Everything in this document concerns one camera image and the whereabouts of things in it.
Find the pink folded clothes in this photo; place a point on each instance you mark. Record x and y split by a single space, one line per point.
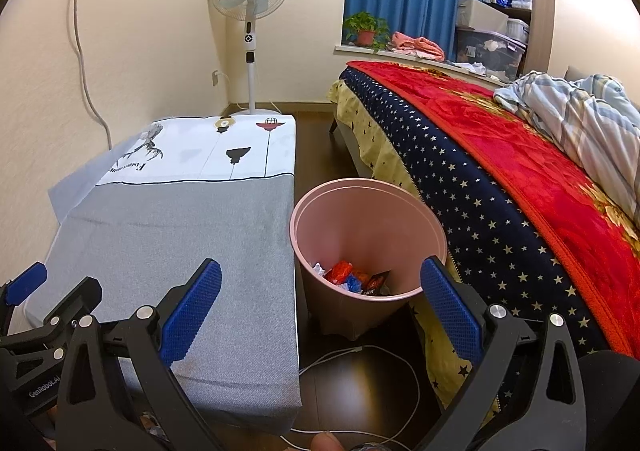
419 46

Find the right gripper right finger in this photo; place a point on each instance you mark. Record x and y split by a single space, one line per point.
488 336

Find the grey white printed tablecloth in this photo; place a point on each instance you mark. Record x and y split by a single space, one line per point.
141 219

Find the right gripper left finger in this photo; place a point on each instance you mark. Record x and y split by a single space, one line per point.
95 407

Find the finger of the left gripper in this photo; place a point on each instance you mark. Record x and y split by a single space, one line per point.
81 300
15 291

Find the navy star bedsheet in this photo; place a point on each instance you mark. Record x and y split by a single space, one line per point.
494 245

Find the blue plastic shoe cover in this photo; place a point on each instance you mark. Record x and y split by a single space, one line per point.
353 285

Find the operator thumb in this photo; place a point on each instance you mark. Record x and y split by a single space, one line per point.
326 442

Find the white paper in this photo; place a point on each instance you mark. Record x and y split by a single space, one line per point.
319 270

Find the black snack wrapper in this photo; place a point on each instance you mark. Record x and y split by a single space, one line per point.
376 285

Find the white cardboard box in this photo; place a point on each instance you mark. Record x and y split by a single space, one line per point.
476 14

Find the dark plastic storage bin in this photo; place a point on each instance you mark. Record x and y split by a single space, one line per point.
501 55

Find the potted green plant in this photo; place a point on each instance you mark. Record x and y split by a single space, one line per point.
363 29

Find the red floral blanket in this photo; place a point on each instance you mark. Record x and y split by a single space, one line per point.
594 240

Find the pink trash bin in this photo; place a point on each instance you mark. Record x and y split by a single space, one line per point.
375 226

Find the red foil wrapper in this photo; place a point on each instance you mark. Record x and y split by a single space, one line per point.
339 273

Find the striped grey blue duvet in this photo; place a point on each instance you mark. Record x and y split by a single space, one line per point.
591 120

